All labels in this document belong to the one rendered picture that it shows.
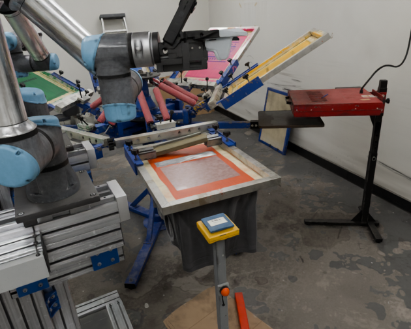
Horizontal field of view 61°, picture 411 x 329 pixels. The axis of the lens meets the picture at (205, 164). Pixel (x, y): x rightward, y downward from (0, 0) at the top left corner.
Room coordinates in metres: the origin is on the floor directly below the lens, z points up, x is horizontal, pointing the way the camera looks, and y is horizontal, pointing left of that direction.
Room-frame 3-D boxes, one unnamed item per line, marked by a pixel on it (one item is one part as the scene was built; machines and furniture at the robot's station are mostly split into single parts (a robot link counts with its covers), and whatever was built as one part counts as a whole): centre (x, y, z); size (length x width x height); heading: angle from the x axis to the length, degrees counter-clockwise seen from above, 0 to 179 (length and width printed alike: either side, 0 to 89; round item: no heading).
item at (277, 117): (2.61, -0.22, 0.91); 1.34 x 0.40 x 0.08; 81
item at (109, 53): (0.82, 0.20, 1.65); 0.11 x 0.08 x 0.09; 90
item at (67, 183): (0.95, 0.46, 1.31); 0.15 x 0.15 x 0.10
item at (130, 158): (1.85, 0.41, 0.97); 0.30 x 0.05 x 0.07; 21
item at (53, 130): (0.94, 0.46, 1.42); 0.13 x 0.12 x 0.14; 0
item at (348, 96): (2.50, -0.96, 1.06); 0.61 x 0.46 x 0.12; 81
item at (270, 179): (1.73, 0.06, 0.97); 0.79 x 0.58 x 0.04; 21
